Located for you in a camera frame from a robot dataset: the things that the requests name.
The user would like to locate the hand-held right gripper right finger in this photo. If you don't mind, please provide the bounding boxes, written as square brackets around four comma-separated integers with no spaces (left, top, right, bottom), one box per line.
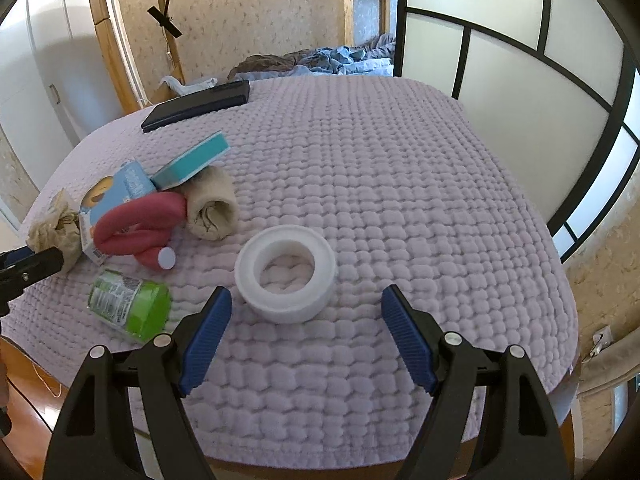
[381,284,573,480]

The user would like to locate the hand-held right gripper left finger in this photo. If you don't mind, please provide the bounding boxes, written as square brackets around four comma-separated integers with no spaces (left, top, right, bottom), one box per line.
[44,286,233,480]

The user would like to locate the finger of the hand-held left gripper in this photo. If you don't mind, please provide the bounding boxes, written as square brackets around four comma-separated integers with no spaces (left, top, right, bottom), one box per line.
[0,246,67,317]

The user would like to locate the brown paper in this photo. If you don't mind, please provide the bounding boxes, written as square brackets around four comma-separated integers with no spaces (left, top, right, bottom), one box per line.
[26,189,83,275]

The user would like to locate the green plastic jar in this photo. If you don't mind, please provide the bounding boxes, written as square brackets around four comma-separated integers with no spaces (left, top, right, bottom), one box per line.
[87,269,172,345]

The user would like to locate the white tape roll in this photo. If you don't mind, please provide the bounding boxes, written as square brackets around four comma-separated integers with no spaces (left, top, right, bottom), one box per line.
[235,226,337,324]

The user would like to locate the light blue carton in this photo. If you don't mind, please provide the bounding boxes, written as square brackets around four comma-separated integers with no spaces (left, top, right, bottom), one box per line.
[77,160,160,266]

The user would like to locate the pink and beige socks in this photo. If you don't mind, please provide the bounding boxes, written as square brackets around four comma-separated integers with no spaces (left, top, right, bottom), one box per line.
[93,191,188,273]

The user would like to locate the beige cloth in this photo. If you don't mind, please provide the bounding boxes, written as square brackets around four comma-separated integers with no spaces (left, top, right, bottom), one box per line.
[185,166,241,241]

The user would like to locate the teal and white box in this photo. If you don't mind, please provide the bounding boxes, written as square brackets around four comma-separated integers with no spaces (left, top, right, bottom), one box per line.
[150,131,231,192]

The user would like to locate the purple quilted blanket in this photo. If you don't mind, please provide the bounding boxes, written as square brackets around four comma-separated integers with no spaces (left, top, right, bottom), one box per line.
[7,76,581,463]

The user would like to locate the white cloth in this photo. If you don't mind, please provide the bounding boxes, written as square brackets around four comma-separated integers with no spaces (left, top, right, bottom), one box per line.
[159,75,218,97]

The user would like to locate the white wardrobe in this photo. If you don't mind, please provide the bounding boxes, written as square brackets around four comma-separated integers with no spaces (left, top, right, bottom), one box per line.
[0,0,126,231]

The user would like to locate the black flat case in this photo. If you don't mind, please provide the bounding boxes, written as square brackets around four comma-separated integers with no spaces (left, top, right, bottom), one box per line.
[141,80,250,134]

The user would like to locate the brown blanket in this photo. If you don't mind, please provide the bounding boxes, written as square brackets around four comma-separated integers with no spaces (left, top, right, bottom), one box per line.
[227,52,321,81]

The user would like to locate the blue crumpled bedding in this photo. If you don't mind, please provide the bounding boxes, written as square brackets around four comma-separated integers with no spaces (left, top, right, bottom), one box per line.
[287,32,397,78]

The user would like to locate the black-framed frosted partition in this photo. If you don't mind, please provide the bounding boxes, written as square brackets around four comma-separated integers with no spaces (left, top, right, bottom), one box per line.
[392,0,640,263]

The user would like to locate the white floor cable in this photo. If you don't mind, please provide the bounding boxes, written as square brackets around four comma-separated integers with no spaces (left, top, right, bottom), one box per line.
[30,360,63,401]

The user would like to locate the white wall socket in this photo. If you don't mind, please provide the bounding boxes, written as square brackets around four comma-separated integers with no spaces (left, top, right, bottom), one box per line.
[590,326,613,358]

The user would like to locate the wooden bunk bed frame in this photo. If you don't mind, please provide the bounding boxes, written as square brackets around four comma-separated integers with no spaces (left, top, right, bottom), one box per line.
[85,0,401,111]

